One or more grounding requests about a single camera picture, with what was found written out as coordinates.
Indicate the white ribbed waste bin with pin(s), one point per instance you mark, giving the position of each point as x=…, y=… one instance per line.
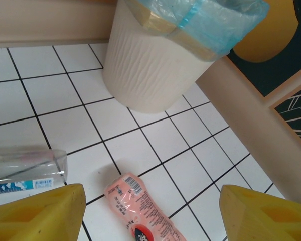
x=150, y=75

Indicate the pink drink bottle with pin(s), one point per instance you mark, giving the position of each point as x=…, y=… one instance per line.
x=140, y=206

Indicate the clear bottle blue label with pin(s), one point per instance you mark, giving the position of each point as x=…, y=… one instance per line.
x=27, y=163

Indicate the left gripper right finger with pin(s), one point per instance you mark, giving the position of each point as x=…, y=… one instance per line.
x=266, y=221

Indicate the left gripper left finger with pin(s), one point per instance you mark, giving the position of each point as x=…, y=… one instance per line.
x=35, y=221

